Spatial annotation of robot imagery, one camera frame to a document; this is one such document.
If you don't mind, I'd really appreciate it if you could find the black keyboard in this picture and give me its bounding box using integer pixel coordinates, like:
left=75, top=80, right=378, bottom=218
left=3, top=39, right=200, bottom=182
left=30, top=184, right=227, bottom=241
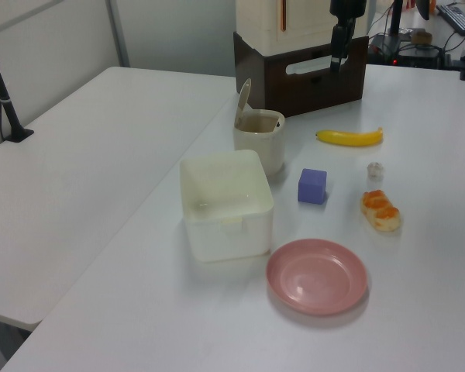
left=435, top=2, right=465, bottom=35

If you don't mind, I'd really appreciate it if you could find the black electronics box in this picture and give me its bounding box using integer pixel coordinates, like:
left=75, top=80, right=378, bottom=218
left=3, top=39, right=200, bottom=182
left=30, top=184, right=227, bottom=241
left=395, top=44, right=443, bottom=67

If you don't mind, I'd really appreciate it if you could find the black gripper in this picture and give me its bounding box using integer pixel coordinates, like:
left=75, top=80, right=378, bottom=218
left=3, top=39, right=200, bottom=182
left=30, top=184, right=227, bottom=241
left=329, top=0, right=369, bottom=74

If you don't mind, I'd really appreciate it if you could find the orange topped bread toy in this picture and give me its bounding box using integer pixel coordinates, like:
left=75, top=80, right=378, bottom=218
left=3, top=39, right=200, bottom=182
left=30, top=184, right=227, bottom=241
left=360, top=188, right=403, bottom=233

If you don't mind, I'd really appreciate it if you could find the yellow banana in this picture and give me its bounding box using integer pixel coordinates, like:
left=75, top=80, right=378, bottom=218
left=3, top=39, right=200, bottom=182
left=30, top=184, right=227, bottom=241
left=315, top=126, right=384, bottom=148

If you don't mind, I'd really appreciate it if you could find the small brown cardboard box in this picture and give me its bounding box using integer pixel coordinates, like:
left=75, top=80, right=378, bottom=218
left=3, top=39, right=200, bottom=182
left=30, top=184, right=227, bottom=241
left=409, top=29, right=434, bottom=45

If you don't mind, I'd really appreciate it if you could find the purple cube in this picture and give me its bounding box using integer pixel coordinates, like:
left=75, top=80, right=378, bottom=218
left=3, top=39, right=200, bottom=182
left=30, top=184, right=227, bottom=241
left=297, top=167, right=329, bottom=206

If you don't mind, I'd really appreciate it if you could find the dark brown drawer box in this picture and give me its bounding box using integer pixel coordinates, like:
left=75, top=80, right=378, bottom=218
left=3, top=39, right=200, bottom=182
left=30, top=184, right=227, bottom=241
left=232, top=30, right=370, bottom=119

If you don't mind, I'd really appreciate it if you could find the cream cabinet with orange handle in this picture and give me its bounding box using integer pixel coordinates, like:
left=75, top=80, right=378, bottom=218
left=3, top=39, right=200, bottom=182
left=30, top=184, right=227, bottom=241
left=235, top=0, right=369, bottom=56

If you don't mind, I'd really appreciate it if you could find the white square plastic container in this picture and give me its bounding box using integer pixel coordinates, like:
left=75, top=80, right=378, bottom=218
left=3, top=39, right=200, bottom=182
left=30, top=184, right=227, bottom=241
left=178, top=149, right=276, bottom=265

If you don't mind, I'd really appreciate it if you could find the pink plastic plate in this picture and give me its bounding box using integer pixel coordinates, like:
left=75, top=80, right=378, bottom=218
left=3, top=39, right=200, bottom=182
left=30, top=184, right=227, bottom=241
left=265, top=238, right=370, bottom=316

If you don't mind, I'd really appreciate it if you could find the black camera stand pole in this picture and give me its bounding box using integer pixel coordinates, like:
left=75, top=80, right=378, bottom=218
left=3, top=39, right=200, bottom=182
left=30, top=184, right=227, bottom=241
left=0, top=27, right=36, bottom=144

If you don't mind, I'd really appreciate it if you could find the crumpled white paper ball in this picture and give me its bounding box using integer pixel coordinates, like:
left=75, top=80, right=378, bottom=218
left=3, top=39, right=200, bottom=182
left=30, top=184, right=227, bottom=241
left=366, top=161, right=386, bottom=181

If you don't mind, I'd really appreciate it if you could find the cream trash can with lid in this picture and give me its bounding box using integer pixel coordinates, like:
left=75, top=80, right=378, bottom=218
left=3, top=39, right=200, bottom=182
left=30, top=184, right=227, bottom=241
left=232, top=78, right=287, bottom=177

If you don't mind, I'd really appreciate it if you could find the black monitor stand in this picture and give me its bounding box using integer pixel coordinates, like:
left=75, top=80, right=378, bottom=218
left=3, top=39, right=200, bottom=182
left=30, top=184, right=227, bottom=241
left=367, top=0, right=405, bottom=65

